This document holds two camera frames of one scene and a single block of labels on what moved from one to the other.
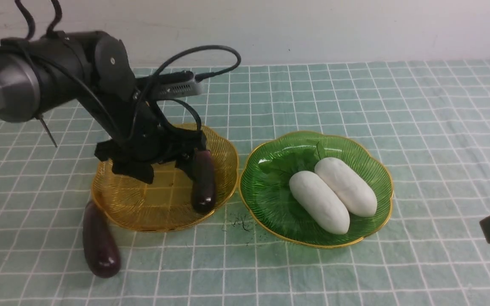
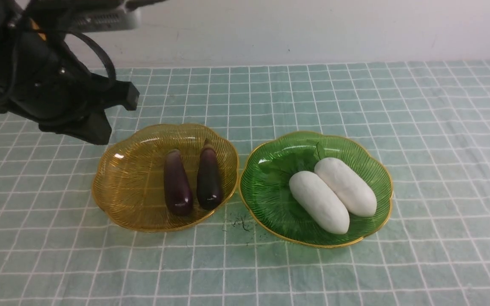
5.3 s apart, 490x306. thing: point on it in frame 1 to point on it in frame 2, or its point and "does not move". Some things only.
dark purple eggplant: x=101 y=245 to x=178 y=193
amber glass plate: x=166 y=203 does not move
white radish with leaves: x=319 y=203 does not move
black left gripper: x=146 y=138 to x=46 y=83
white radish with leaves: x=356 y=196 does not move
